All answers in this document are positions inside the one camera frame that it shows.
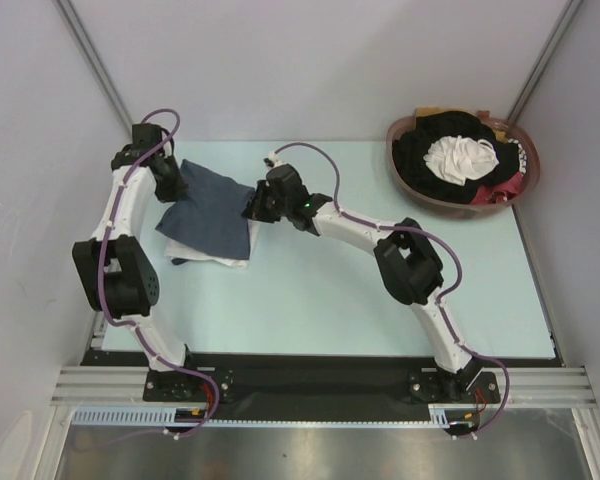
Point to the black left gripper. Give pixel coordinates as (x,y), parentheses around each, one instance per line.
(178,191)

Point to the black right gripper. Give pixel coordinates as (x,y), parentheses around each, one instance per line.
(256,209)

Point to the white graphic tank top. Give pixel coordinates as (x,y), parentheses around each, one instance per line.
(180,254)

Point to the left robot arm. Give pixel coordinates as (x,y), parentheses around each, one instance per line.
(163,350)

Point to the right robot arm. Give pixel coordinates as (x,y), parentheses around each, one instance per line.
(409,267)

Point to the light blue table mat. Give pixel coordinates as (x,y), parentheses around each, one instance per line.
(309,295)

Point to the black garment pile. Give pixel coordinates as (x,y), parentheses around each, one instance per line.
(412,147)

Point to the mustard yellow garment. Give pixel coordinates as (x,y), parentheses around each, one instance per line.
(427,111)

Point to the red garment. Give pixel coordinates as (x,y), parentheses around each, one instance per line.
(500,193)

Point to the black white striped garment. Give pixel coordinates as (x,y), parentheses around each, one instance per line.
(522,156)

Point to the pink plastic laundry basket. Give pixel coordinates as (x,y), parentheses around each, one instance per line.
(503,129)

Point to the white strappy garment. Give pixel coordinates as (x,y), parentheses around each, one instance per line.
(456,160)

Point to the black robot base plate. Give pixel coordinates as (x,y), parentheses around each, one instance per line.
(312,388)

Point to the aluminium frame rail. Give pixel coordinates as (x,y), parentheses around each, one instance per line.
(116,275)

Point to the white cable duct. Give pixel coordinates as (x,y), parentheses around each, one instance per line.
(185,418)

